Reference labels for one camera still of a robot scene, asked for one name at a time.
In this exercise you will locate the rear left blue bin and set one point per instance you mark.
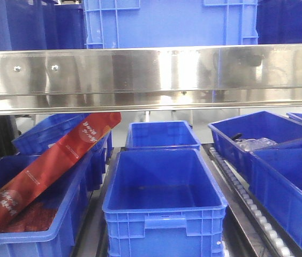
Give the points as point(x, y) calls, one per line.
point(48, 131)

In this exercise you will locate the lower middle blue bin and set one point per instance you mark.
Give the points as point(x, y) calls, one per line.
point(164, 203)

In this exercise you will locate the large light blue bin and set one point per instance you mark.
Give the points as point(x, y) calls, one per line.
point(145, 24)

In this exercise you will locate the lower right blue bin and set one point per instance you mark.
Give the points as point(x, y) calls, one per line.
point(277, 183)

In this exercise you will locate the dark blue bin upper left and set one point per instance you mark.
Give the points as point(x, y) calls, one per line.
point(39, 25)

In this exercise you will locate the left grey roller track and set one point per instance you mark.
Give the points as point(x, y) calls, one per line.
point(92, 239)

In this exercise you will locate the clear plastic items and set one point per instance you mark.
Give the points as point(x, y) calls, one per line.
point(253, 144)

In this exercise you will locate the stainless steel shelf rail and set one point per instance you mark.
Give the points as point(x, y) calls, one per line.
point(138, 79)

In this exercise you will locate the lower left blue bin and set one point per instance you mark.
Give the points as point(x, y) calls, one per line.
point(50, 225)

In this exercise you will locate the rear right blue bin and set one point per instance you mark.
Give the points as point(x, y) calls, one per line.
point(286, 132)

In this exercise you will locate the right white roller track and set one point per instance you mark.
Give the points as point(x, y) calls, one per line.
point(249, 230)

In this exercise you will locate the rear middle blue bin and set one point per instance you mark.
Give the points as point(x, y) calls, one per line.
point(161, 135)

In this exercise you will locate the red printed cardboard box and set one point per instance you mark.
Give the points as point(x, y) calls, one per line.
point(33, 180)

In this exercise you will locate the dark blue bin upper right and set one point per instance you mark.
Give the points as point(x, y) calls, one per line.
point(279, 22)

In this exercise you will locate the dark blue bin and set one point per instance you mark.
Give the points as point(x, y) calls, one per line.
point(39, 25)
point(279, 22)

